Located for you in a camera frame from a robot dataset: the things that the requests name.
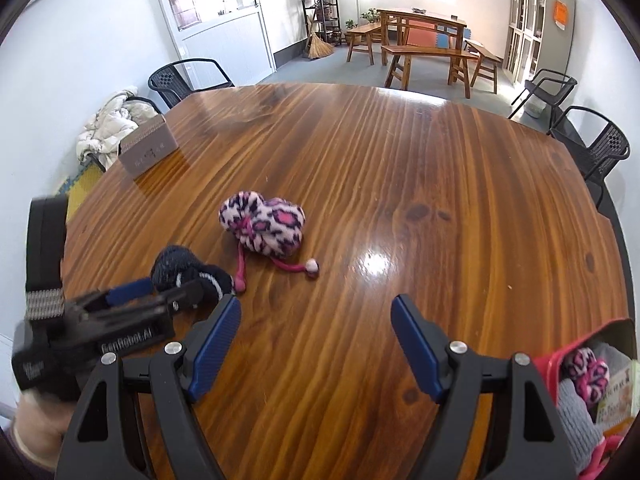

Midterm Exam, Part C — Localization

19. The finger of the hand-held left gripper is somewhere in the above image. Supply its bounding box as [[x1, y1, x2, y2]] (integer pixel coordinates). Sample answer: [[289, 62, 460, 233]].
[[105, 277, 154, 308], [150, 279, 218, 314]]

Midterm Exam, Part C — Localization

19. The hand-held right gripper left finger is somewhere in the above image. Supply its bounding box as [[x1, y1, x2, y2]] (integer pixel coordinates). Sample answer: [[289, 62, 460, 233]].
[[55, 294, 242, 480]]

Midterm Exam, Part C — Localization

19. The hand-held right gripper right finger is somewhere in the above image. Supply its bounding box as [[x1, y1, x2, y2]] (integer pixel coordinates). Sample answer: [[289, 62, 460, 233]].
[[390, 294, 583, 480]]

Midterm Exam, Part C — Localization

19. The black knit glove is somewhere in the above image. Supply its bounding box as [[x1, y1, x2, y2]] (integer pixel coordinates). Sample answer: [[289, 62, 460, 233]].
[[150, 244, 235, 307]]

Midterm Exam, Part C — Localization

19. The red cardboard box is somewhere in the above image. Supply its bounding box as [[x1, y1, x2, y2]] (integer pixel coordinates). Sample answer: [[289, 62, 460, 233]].
[[532, 317, 640, 480]]

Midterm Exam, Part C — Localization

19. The grey ribbed knit roll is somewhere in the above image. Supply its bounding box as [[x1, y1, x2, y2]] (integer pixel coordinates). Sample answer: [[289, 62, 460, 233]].
[[556, 377, 607, 473]]

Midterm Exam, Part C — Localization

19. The grey knit cloth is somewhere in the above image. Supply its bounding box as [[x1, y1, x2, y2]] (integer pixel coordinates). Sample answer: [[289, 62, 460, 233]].
[[587, 341, 638, 376]]

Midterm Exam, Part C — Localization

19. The yellow cardboard box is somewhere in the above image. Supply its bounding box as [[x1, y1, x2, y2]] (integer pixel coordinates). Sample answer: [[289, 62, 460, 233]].
[[594, 360, 640, 427]]

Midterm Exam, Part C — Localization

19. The pink bendy foam tube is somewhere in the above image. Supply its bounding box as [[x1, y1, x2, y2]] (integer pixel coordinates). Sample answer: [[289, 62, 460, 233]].
[[581, 434, 627, 477]]

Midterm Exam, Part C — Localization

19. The person's left hand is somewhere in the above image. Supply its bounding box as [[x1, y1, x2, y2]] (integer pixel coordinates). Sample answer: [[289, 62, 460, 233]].
[[12, 392, 74, 469]]

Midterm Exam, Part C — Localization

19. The yellow foam mat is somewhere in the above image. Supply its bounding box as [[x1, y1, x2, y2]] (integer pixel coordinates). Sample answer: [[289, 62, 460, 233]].
[[62, 164, 106, 222]]

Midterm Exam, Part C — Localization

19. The grey tissue box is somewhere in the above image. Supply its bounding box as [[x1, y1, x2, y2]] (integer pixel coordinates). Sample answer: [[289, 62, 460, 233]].
[[118, 113, 179, 177]]

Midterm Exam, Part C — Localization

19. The white down jacket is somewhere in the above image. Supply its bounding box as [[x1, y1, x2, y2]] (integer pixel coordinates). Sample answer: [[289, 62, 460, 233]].
[[75, 90, 159, 171]]

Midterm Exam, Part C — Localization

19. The black metal chair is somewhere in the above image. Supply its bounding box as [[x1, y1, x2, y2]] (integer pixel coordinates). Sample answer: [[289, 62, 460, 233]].
[[508, 67, 579, 121], [547, 105, 631, 212], [148, 58, 236, 110], [80, 87, 167, 172]]

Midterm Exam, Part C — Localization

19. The straw broom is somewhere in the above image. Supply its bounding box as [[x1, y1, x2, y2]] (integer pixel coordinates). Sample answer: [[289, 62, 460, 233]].
[[305, 9, 335, 60]]

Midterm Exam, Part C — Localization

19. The wooden bench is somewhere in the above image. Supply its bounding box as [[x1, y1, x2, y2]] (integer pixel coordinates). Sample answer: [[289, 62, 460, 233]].
[[464, 39, 503, 95], [345, 22, 382, 66], [380, 43, 479, 100]]

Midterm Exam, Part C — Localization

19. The red foam mat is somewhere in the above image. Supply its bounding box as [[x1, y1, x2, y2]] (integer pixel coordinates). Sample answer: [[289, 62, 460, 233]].
[[407, 22, 442, 49]]

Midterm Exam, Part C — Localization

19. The dark plant shelf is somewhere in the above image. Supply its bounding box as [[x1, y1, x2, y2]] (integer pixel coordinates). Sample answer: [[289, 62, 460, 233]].
[[299, 0, 342, 59]]

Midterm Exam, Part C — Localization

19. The wooden dining table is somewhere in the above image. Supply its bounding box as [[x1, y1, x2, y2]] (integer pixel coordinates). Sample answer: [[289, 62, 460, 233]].
[[375, 8, 467, 69]]

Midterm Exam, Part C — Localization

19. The grey metal cabinet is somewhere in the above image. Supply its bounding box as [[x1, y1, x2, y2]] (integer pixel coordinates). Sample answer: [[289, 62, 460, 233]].
[[502, 0, 576, 84]]

